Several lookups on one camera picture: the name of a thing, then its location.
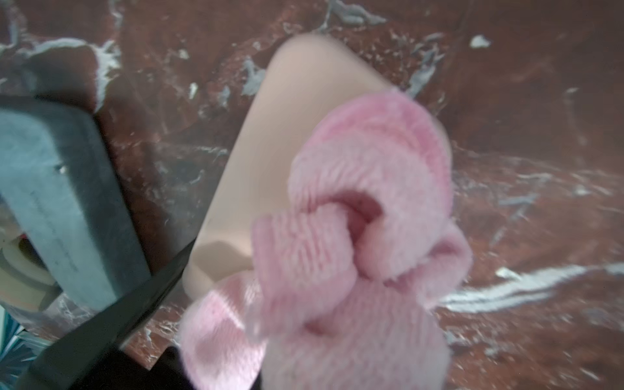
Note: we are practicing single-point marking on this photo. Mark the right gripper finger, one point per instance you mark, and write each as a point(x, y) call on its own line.
point(90, 357)

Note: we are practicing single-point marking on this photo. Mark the pink cloth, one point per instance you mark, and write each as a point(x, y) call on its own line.
point(344, 282)

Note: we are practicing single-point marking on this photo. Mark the grey-blue rectangular eyeglass case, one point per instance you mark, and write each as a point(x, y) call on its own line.
point(59, 183)

